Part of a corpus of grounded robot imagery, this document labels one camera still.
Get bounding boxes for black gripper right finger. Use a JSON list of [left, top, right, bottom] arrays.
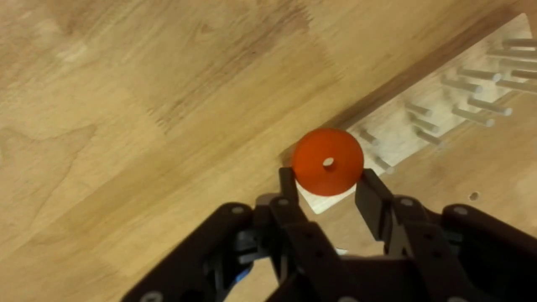
[[353, 168, 537, 302]]

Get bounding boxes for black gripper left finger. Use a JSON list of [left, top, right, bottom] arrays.
[[121, 167, 351, 302]]

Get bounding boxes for orange ring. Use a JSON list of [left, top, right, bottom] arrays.
[[291, 128, 366, 199]]

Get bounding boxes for wooden peg board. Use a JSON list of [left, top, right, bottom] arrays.
[[292, 12, 537, 217]]

